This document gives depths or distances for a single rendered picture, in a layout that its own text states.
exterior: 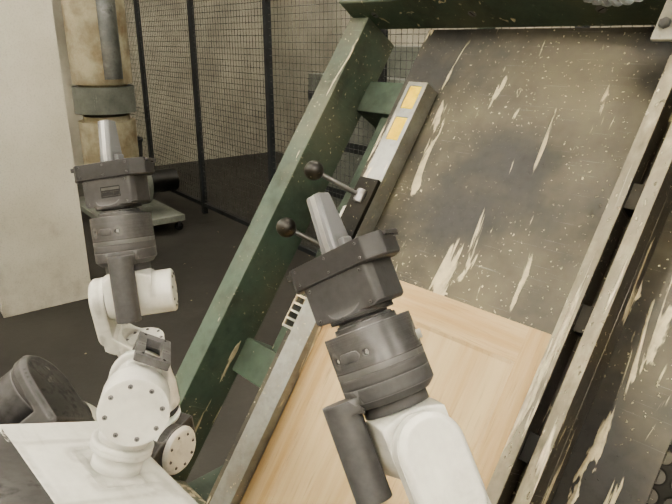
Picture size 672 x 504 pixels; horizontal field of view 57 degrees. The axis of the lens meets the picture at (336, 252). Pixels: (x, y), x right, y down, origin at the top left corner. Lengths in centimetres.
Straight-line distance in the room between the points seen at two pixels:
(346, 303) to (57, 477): 32
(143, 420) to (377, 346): 23
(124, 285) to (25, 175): 358
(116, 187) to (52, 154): 354
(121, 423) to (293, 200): 84
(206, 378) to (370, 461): 82
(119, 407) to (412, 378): 27
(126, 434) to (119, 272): 33
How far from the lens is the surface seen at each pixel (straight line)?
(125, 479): 69
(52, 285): 467
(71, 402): 87
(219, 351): 136
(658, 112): 99
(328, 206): 61
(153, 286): 94
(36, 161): 446
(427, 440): 56
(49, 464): 69
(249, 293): 135
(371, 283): 57
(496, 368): 97
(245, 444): 121
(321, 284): 60
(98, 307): 96
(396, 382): 57
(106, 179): 95
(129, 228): 93
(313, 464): 113
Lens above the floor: 176
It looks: 19 degrees down
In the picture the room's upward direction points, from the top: straight up
